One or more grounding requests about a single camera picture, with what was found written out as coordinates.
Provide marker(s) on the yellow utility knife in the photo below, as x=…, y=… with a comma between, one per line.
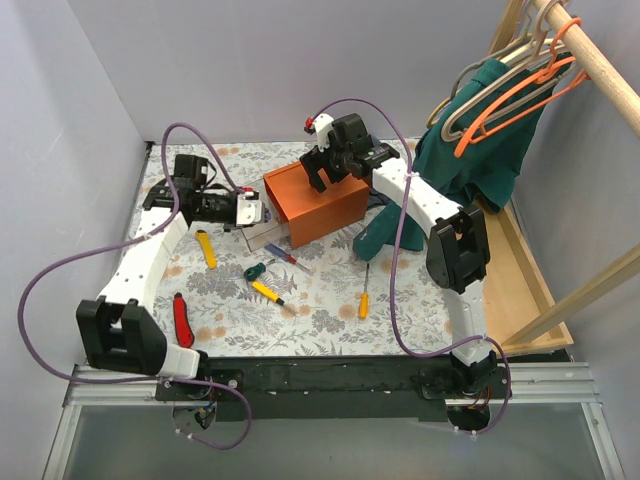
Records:
x=208, y=252

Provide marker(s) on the green stubby screwdriver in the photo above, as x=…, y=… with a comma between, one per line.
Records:
x=253, y=273

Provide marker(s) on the clear acrylic drawer tray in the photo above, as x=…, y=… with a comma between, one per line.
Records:
x=258, y=236

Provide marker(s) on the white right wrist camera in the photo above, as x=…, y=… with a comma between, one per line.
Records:
x=320, y=126

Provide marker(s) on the orange wooden drawer box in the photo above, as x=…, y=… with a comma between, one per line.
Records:
x=311, y=215

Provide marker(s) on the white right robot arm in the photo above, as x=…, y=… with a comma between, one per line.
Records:
x=457, y=243

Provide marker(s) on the blue red screwdriver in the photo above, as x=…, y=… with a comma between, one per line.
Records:
x=285, y=256

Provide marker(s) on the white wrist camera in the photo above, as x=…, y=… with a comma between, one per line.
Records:
x=320, y=126
x=250, y=209

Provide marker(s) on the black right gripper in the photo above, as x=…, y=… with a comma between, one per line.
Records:
x=318, y=160

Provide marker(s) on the dark green garment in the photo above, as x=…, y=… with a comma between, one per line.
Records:
x=487, y=170

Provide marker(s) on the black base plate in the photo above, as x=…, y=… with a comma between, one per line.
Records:
x=332, y=387

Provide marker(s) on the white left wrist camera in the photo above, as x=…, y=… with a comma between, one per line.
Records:
x=250, y=209

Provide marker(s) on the floral patterned table mat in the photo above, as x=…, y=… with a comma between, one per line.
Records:
x=229, y=318

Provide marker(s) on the orange clothes hanger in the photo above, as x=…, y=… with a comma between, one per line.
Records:
x=522, y=93

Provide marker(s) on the yellow black screwdriver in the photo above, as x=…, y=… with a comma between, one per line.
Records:
x=272, y=296

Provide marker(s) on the red utility knife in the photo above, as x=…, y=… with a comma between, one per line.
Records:
x=183, y=331

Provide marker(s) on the grey clothes hanger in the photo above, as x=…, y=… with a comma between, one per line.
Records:
x=480, y=74

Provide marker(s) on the beige clothes hanger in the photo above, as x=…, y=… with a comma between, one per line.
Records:
x=536, y=59

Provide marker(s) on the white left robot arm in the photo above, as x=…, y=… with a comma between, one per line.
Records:
x=117, y=328

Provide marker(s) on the orange handle screwdriver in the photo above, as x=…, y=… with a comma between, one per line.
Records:
x=364, y=298

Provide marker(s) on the wooden clothes rack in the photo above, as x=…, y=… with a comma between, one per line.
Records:
x=578, y=195

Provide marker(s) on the dark blue cloth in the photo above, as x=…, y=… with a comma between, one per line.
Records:
x=375, y=200

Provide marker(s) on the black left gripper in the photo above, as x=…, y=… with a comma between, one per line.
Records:
x=232, y=206

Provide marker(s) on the aluminium rail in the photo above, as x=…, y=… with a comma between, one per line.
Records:
x=531, y=383

